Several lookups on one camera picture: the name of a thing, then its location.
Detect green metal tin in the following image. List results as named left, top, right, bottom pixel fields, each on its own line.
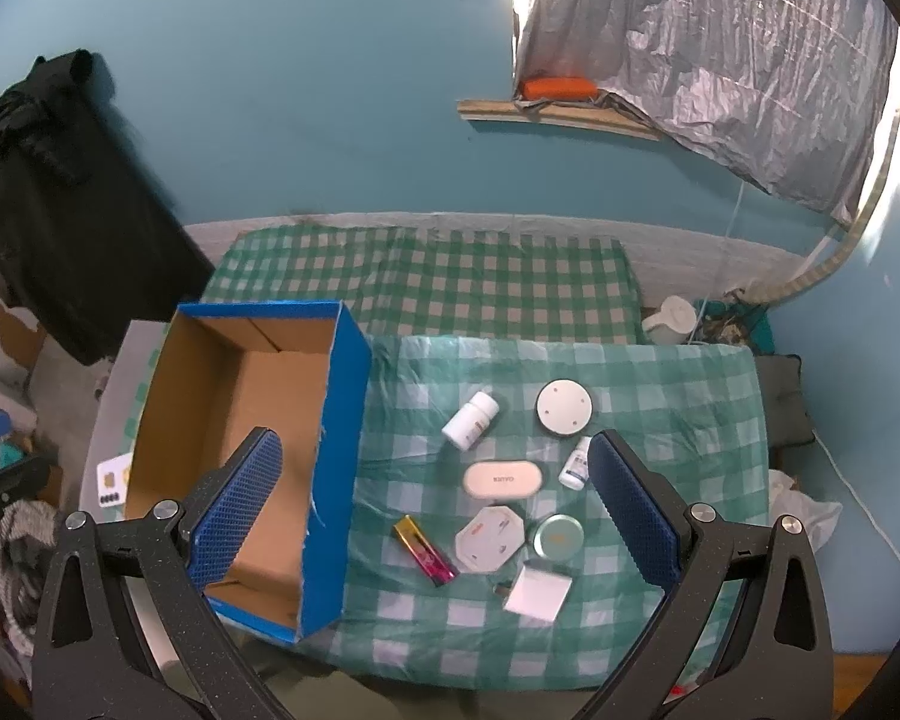
left=532, top=514, right=585, bottom=562

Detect small white blue bottle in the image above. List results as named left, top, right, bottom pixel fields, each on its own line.
left=557, top=436, right=592, bottom=491

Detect white cube charger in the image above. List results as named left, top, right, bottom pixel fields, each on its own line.
left=494, top=566, right=574, bottom=624

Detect round white disc device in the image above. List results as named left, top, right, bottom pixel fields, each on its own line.
left=535, top=379, right=593, bottom=437

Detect white octagonal adapter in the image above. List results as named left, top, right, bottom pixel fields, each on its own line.
left=455, top=505, right=525, bottom=574

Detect white oval earbuds case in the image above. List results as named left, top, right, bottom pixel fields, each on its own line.
left=463, top=460, right=543, bottom=500

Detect blue cardboard box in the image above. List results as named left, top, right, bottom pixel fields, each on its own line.
left=125, top=299, right=372, bottom=645

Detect white pill bottle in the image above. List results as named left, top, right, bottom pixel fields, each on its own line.
left=442, top=392, right=500, bottom=452

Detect white smartphone with stickers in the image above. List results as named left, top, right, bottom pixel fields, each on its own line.
left=95, top=452, right=133, bottom=509

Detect green checkered plastic tablecloth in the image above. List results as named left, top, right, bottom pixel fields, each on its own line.
left=302, top=335, right=769, bottom=691

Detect striped cloth pile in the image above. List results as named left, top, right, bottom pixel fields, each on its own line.
left=0, top=500, right=59, bottom=683

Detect white plastic jug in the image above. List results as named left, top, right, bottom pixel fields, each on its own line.
left=642, top=296, right=697, bottom=344

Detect pink gold battery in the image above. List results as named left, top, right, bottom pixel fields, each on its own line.
left=393, top=515, right=458, bottom=587

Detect green beige checkered cloth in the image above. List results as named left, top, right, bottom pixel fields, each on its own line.
left=203, top=224, right=644, bottom=344

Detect black hanging clothes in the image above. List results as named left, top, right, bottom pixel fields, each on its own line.
left=0, top=49, right=212, bottom=366

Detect wooden window sill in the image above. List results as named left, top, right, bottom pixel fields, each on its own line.
left=457, top=99, right=662, bottom=142

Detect orange object on sill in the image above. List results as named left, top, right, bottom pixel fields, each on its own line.
left=520, top=76, right=600, bottom=103

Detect silver foil window cover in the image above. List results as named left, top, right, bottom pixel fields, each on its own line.
left=515, top=0, right=899, bottom=215

